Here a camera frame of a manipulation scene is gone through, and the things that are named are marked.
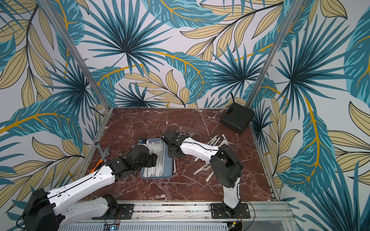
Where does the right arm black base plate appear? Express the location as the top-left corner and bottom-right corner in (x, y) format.
(209, 203), (251, 219)

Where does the black box with antenna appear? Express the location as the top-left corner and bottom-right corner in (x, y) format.
(220, 93), (255, 134)

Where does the aluminium frame post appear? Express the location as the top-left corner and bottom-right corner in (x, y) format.
(39, 0), (110, 111)
(245, 0), (303, 109)

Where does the blue plastic storage tray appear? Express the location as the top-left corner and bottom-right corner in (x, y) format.
(140, 138), (173, 179)

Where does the green circuit board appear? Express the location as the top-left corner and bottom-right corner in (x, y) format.
(103, 223), (120, 231)

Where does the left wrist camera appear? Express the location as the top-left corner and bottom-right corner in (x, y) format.
(137, 138), (148, 145)

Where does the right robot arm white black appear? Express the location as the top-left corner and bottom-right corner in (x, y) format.
(161, 132), (243, 210)

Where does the aluminium front rail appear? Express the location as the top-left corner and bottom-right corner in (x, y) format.
(60, 201), (299, 231)

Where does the orange handled adjustable wrench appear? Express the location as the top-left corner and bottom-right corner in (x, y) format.
(90, 141), (110, 173)

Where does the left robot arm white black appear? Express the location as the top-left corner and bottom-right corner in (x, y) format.
(21, 144), (158, 231)

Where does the right aluminium frame post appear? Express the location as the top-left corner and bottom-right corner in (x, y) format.
(245, 0), (303, 109)

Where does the left aluminium frame post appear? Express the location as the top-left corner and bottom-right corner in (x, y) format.
(39, 0), (110, 111)

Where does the white wrapped straw on table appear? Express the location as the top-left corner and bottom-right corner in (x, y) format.
(193, 164), (209, 176)

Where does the white wrapped straw in tray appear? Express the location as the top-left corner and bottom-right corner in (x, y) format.
(147, 141), (165, 177)

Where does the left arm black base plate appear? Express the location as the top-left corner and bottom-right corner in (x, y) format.
(97, 204), (134, 220)

